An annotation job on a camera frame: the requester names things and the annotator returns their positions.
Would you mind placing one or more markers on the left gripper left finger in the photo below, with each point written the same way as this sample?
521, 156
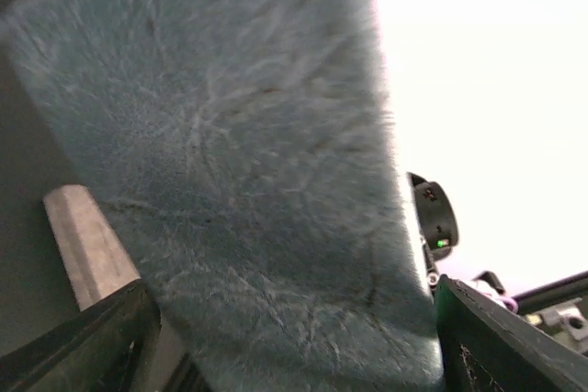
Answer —
107, 347

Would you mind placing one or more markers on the right black frame post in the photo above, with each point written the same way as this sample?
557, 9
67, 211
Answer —
552, 294

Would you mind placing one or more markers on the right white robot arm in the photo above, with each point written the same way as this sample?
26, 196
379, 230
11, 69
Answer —
437, 223

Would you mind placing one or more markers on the blue fuzzy glasses case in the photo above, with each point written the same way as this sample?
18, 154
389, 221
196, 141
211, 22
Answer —
241, 150

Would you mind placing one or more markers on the grey fuzzy glasses case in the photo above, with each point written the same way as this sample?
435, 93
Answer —
95, 261

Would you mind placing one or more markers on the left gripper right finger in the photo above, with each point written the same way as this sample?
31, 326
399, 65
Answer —
486, 347

